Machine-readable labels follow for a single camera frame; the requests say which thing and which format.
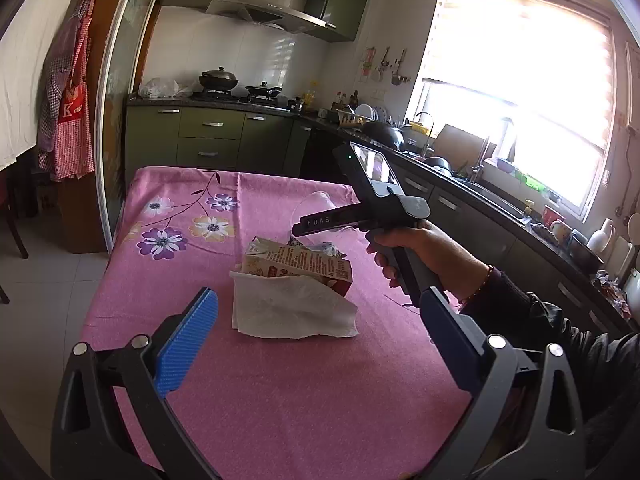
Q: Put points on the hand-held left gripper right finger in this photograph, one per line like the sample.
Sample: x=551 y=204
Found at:
x=445 y=340

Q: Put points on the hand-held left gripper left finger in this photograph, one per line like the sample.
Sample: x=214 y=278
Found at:
x=187 y=350

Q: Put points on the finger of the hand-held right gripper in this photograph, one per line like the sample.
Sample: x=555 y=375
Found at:
x=325 y=220

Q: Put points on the clear plastic cup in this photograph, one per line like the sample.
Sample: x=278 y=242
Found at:
x=312 y=205

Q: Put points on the crushed brown drink carton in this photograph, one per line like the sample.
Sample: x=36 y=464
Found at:
x=300 y=260

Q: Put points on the white paper napkin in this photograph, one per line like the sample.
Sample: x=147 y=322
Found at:
x=290 y=310

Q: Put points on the person's right forearm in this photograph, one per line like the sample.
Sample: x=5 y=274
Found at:
x=550 y=320

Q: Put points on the person's right hand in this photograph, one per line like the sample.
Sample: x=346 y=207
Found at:
x=445 y=255

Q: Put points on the large black wok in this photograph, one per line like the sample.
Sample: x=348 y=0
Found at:
x=385 y=135

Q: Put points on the pink floral tablecloth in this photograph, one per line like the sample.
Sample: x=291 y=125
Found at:
x=250 y=400

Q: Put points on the brown cutting board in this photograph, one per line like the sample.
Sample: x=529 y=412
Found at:
x=460 y=145

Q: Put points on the steel sink faucet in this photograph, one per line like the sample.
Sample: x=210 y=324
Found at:
x=482 y=155

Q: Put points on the hanging kitchen utensils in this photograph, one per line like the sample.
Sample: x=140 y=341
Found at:
x=385 y=62

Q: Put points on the black frying pan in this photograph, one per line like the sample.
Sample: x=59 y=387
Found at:
x=262 y=91

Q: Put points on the green lower kitchen cabinets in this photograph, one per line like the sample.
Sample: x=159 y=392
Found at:
x=210 y=130

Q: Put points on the green kitchen cabinets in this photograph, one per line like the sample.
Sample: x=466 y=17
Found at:
x=210 y=130
x=350 y=5

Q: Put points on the gas stove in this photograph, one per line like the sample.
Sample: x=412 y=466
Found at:
x=235 y=96

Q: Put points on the black lidded wok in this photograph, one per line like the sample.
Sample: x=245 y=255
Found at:
x=217 y=80

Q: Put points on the white jug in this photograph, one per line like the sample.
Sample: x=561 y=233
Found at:
x=600 y=237

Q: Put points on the green upper kitchen cabinets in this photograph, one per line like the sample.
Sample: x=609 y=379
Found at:
x=350 y=5

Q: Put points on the clear plastic bag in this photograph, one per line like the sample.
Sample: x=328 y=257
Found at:
x=160 y=87

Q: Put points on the steel range hood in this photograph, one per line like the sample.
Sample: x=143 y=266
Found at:
x=260 y=7

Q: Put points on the dark wooden chair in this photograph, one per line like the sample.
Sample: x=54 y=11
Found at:
x=12 y=210

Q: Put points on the frosted glass sliding door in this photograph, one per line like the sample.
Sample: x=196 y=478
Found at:
x=117 y=110

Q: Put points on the red checked apron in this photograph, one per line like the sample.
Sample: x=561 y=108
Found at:
x=75 y=130

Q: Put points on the white hanging cloth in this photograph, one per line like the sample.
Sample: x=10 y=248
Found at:
x=30 y=60

